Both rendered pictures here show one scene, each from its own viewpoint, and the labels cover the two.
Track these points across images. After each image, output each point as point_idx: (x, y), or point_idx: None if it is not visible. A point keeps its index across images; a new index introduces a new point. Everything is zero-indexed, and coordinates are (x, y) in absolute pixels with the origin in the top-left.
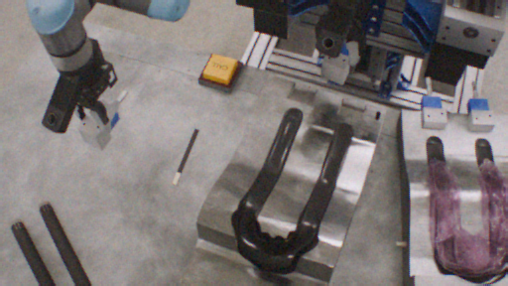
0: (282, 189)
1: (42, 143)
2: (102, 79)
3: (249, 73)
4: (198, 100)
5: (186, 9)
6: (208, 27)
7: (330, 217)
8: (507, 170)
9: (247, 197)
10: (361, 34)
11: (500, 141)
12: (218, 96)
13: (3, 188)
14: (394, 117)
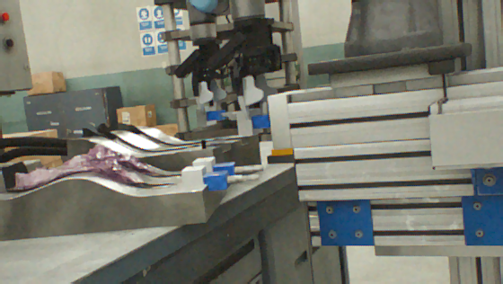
0: (146, 142)
1: None
2: (205, 65)
3: (288, 164)
4: (261, 161)
5: (201, 4)
6: None
7: (110, 142)
8: (123, 185)
9: (140, 132)
10: (233, 64)
11: (167, 189)
12: (264, 163)
13: None
14: (233, 191)
